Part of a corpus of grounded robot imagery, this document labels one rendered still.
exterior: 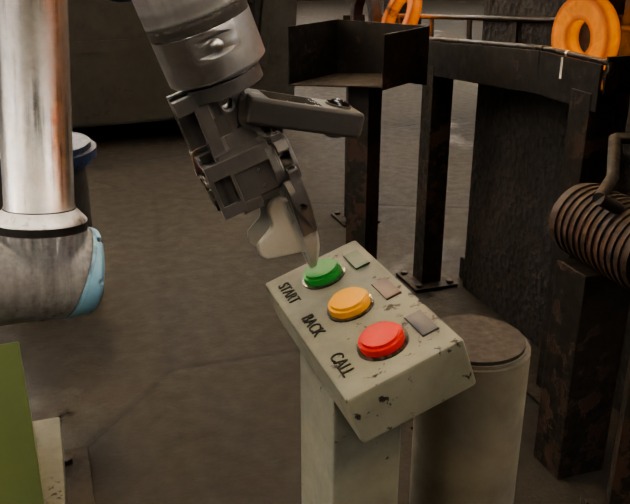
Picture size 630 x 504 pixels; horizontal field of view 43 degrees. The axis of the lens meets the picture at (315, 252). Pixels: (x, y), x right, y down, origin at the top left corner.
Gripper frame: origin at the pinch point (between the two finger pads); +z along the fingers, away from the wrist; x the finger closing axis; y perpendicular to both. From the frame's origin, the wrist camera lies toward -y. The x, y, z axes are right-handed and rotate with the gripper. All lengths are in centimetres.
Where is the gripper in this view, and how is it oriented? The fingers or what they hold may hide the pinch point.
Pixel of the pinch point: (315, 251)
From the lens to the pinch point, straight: 79.2
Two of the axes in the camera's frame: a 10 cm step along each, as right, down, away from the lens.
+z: 3.2, 8.3, 4.6
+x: 3.3, 3.5, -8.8
